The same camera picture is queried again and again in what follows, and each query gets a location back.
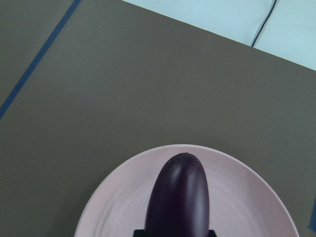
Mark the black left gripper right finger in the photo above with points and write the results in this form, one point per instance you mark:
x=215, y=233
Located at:
x=211, y=233

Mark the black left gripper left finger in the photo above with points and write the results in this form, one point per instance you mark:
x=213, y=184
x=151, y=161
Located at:
x=139, y=233

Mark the purple eggplant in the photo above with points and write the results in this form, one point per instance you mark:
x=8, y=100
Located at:
x=179, y=202

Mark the pink plate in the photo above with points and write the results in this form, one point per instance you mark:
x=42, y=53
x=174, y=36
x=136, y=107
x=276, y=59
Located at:
x=242, y=204

